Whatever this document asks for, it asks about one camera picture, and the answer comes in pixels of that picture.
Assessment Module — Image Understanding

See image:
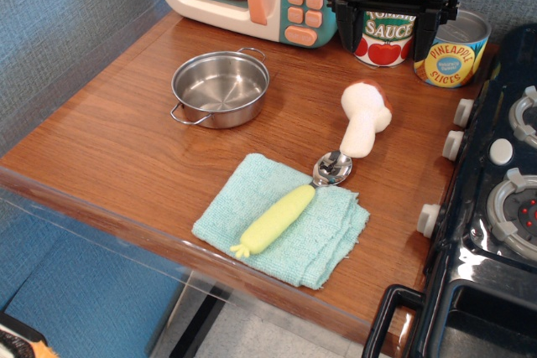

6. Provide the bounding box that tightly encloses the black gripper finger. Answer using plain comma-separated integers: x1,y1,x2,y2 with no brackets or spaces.
336,8,364,54
413,8,443,62

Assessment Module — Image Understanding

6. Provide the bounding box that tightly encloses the white plush mushroom brown cap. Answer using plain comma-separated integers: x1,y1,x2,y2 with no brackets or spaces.
340,80,393,158

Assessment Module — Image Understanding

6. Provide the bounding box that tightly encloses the light blue folded towel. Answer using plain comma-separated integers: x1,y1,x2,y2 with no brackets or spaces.
192,153,370,290

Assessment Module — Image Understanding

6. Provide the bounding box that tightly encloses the pineapple slices toy can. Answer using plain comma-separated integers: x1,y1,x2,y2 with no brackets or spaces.
414,10,491,89

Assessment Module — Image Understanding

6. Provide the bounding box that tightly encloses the tomato sauce toy can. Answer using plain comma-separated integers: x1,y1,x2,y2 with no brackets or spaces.
353,11,417,67

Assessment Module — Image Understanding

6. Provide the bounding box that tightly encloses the small stainless steel pot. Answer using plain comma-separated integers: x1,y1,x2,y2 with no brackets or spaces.
170,48,270,129

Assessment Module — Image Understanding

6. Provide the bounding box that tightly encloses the black toy stove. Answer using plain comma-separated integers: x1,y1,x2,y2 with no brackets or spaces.
362,23,536,357

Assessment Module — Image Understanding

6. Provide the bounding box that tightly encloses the clear acrylic barrier panel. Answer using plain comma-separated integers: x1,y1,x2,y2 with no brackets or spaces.
1,169,370,357

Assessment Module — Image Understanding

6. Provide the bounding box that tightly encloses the orange plush object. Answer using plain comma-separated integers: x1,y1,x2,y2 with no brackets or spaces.
0,311,60,358

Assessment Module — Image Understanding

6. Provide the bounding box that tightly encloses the spoon with yellow handle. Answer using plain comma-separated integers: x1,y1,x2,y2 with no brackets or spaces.
230,151,353,258

